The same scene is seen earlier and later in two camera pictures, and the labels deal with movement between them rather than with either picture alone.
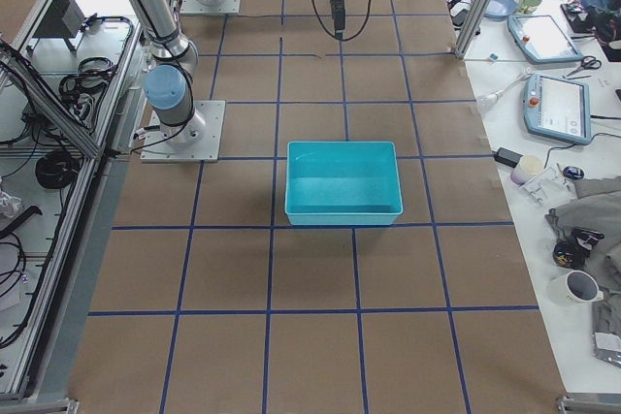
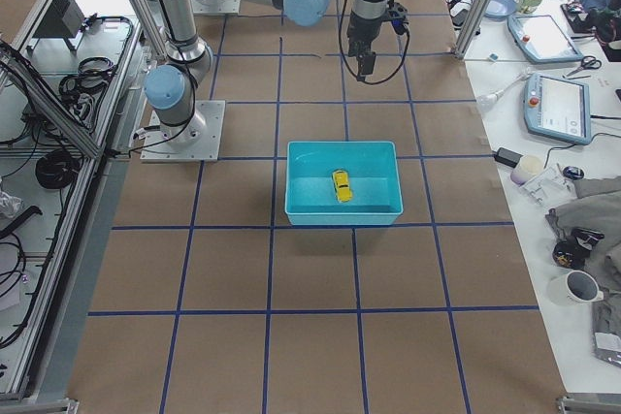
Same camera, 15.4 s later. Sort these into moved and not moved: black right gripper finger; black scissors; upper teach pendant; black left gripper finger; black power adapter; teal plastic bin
Moved: black left gripper finger; black right gripper finger
Not moved: black power adapter; black scissors; teal plastic bin; upper teach pendant
